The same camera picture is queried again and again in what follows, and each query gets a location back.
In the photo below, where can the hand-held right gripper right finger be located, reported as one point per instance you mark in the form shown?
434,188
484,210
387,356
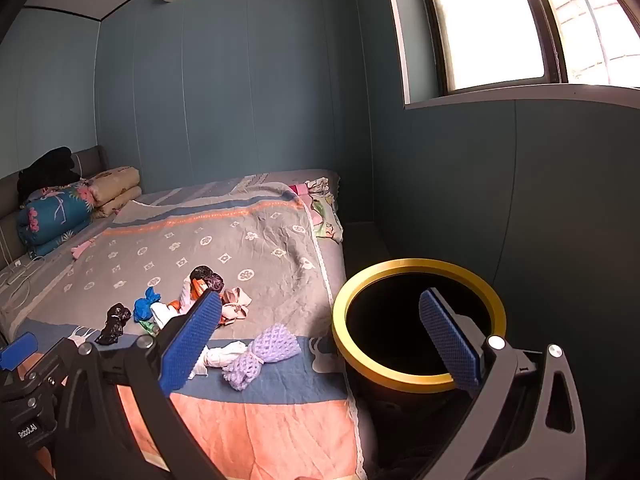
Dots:
450,340

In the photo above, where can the small black plastic scrap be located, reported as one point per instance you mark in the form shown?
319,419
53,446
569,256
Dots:
112,322

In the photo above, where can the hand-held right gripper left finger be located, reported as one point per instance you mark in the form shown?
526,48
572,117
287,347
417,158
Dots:
192,340

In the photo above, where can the white paper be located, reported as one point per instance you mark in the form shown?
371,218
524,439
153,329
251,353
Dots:
162,315

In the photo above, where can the beige pillows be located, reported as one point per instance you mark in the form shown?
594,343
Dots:
117,185

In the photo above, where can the white tissue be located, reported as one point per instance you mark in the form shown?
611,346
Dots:
222,355

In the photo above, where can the orange and white wrapper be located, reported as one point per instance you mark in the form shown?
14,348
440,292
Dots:
197,290

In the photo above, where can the black bin with yellow rim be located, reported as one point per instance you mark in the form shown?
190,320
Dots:
380,270

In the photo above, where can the blue floral folded quilt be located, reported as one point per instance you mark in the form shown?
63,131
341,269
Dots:
50,220

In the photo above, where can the patterned grey orange blue blanket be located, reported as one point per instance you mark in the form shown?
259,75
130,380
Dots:
250,240

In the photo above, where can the small pink cloth item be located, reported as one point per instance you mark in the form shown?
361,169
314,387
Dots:
80,250

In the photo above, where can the black plastic bag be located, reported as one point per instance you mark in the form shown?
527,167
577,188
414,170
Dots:
207,276

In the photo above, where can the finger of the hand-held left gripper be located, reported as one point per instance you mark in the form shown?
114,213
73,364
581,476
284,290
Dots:
17,349

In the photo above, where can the black clothing pile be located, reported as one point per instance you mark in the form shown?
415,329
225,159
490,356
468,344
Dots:
47,170

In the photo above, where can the small green scrap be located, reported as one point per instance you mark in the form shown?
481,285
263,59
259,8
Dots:
150,329

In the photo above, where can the floral pink green cloth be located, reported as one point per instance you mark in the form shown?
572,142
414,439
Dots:
322,210

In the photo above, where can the window with dark frame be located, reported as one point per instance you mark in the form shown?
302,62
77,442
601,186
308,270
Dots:
490,20

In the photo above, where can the blue wrapper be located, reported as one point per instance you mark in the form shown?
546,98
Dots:
145,307

